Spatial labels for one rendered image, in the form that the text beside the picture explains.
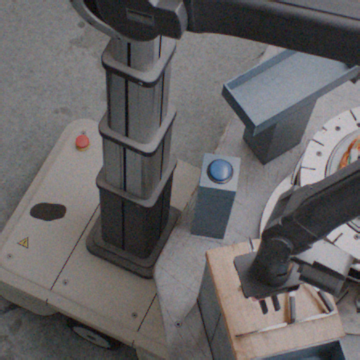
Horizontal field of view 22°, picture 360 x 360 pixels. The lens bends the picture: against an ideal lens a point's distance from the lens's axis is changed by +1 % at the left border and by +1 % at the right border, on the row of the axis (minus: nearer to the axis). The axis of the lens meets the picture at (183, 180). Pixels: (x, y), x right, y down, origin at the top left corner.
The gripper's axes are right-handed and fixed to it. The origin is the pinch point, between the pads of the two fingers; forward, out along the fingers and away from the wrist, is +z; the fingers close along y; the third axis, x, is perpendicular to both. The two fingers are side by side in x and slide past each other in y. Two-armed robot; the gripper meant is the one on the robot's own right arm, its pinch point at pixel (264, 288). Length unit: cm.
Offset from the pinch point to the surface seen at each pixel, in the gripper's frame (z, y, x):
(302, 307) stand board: 12.0, 7.9, -1.4
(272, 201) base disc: 38, 16, 29
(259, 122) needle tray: 11.4, 11.4, 34.3
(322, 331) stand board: 12.1, 9.8, -6.1
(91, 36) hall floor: 116, -3, 130
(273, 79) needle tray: 15, 18, 45
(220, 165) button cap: 13.4, 2.4, 28.5
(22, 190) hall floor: 117, -36, 82
